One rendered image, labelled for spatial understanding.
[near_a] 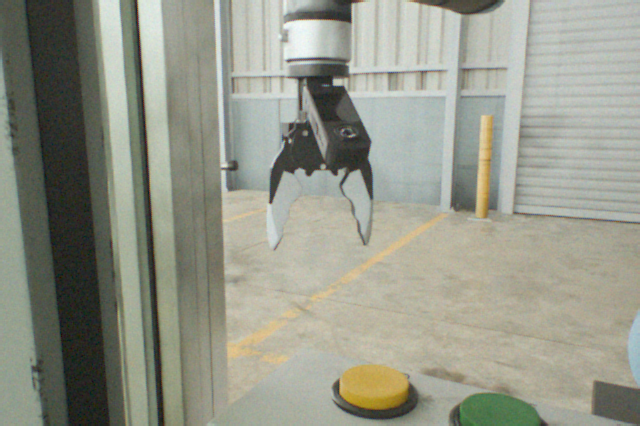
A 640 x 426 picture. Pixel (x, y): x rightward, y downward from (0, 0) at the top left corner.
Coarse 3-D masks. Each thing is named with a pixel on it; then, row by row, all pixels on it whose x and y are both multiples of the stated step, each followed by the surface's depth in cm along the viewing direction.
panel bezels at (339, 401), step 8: (336, 384) 32; (336, 392) 31; (416, 392) 31; (336, 400) 31; (344, 400) 30; (408, 400) 30; (416, 400) 31; (344, 408) 30; (352, 408) 30; (360, 408) 30; (392, 408) 30; (400, 408) 30; (408, 408) 30; (456, 408) 30; (360, 416) 29; (368, 416) 29; (376, 416) 29; (384, 416) 29; (392, 416) 29; (400, 416) 29; (456, 416) 29; (456, 424) 28; (544, 424) 28
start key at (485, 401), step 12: (468, 396) 30; (480, 396) 30; (492, 396) 30; (504, 396) 30; (468, 408) 28; (480, 408) 28; (492, 408) 28; (504, 408) 28; (516, 408) 29; (528, 408) 28; (468, 420) 28; (480, 420) 27; (492, 420) 27; (504, 420) 27; (516, 420) 27; (528, 420) 27; (540, 420) 28
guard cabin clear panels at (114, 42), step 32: (96, 0) 26; (128, 0) 28; (96, 32) 26; (128, 32) 28; (128, 64) 28; (128, 96) 28; (128, 128) 28; (128, 160) 29; (128, 192) 29; (128, 224) 29; (128, 256) 29; (128, 288) 29; (128, 320) 30; (128, 352) 30; (128, 384) 30; (128, 416) 30
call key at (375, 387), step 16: (352, 368) 33; (368, 368) 33; (384, 368) 33; (352, 384) 31; (368, 384) 31; (384, 384) 31; (400, 384) 31; (352, 400) 30; (368, 400) 30; (384, 400) 30; (400, 400) 30
